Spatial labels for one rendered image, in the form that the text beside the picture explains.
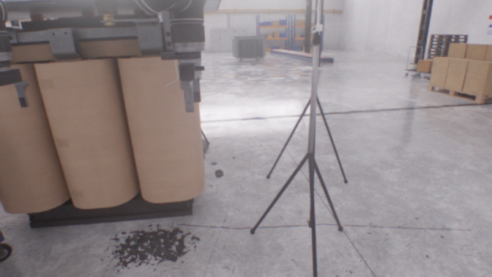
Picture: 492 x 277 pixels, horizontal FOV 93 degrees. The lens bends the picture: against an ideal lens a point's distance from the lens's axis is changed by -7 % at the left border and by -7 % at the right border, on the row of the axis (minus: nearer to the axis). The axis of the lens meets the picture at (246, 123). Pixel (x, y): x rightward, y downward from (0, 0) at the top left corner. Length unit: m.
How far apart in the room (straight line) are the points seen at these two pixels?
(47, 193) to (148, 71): 0.99
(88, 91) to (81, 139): 0.28
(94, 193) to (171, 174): 0.48
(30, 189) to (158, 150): 0.80
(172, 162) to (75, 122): 0.56
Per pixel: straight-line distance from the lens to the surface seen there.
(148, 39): 1.42
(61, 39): 1.57
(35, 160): 1.83
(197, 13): 0.83
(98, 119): 1.55
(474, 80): 6.22
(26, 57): 1.79
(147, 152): 1.53
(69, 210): 2.08
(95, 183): 1.71
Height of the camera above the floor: 1.15
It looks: 19 degrees down
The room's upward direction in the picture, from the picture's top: 1 degrees counter-clockwise
